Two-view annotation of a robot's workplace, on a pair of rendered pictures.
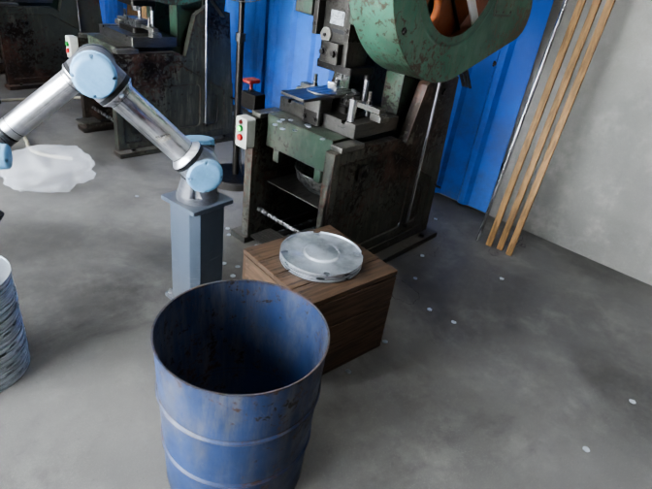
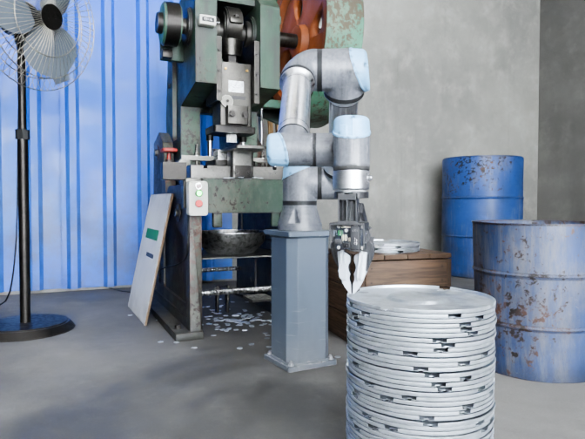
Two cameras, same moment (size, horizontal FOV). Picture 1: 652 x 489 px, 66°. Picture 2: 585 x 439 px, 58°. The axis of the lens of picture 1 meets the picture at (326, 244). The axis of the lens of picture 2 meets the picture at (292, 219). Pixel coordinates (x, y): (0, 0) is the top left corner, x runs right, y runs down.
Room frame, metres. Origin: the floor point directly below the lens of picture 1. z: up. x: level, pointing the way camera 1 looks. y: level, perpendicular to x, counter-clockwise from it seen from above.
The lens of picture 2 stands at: (0.88, 2.10, 0.54)
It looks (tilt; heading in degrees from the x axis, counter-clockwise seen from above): 2 degrees down; 297
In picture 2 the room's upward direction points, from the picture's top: straight up
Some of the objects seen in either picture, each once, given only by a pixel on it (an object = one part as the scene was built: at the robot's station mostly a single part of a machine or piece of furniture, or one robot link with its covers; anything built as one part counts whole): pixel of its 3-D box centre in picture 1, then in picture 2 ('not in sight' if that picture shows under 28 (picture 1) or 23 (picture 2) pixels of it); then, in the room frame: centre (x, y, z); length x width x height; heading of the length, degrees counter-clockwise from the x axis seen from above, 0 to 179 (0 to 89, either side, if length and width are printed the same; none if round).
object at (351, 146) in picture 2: not in sight; (351, 144); (1.26, 1.08, 0.66); 0.09 x 0.08 x 0.11; 114
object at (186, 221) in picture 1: (197, 249); (299, 295); (1.66, 0.49, 0.23); 0.19 x 0.19 x 0.45; 56
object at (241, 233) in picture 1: (311, 138); (167, 222); (2.52, 0.15, 0.45); 0.92 x 0.12 x 0.90; 141
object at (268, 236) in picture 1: (304, 226); (240, 293); (2.14, 0.12, 0.14); 0.59 x 0.10 x 0.05; 141
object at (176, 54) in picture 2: not in sight; (175, 30); (2.42, 0.21, 1.31); 0.22 x 0.12 x 0.22; 141
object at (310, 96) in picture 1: (311, 107); (242, 162); (2.11, 0.14, 0.72); 0.25 x 0.14 x 0.14; 141
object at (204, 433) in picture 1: (239, 399); (536, 293); (0.94, 0.17, 0.24); 0.42 x 0.42 x 0.48
